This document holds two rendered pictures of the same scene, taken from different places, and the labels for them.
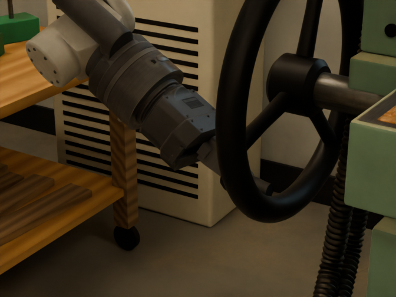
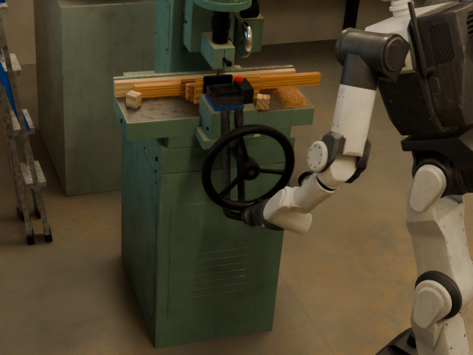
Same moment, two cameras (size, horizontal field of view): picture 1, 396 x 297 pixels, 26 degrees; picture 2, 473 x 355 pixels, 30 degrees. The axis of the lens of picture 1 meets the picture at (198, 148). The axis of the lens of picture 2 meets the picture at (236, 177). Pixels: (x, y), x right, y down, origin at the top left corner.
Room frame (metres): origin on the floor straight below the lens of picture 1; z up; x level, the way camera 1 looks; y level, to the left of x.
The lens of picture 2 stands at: (2.69, 1.17, 2.11)
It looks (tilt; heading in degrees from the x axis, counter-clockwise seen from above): 31 degrees down; 215
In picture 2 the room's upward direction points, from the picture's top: 5 degrees clockwise
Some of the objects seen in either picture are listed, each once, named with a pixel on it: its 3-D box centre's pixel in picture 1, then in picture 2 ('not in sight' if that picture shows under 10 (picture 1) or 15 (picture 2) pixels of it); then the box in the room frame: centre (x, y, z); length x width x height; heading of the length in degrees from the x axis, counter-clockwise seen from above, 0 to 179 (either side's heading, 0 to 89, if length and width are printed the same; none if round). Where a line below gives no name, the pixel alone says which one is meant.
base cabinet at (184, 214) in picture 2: not in sight; (197, 213); (0.57, -0.48, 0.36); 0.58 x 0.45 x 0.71; 56
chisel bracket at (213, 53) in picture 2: not in sight; (217, 52); (0.62, -0.40, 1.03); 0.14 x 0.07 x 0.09; 56
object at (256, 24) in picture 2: not in sight; (247, 32); (0.40, -0.45, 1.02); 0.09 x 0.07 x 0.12; 146
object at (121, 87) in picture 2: not in sight; (207, 82); (0.65, -0.42, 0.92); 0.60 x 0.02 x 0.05; 146
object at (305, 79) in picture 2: not in sight; (229, 84); (0.60, -0.36, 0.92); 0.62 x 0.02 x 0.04; 146
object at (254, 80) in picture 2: not in sight; (226, 89); (0.67, -0.32, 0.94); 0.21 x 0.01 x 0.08; 146
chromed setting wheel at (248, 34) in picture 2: not in sight; (243, 39); (0.46, -0.42, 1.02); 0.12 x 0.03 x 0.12; 56
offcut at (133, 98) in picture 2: not in sight; (134, 99); (0.90, -0.50, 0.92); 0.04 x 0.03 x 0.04; 99
